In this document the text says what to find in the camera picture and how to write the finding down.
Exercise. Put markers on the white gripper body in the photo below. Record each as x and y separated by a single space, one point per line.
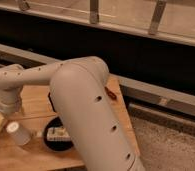
8 109

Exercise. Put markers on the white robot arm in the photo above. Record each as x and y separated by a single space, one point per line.
77 89

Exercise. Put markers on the white patterned box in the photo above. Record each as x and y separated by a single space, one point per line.
57 134

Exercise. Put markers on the black round plate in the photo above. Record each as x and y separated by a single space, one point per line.
56 145

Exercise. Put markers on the red small tool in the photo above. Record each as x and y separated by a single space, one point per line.
110 94

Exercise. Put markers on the metal bracket middle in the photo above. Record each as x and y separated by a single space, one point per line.
94 11

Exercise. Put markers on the metal bracket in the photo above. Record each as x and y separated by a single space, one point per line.
94 11
157 15

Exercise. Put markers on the metal bracket right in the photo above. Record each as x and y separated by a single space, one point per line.
157 15

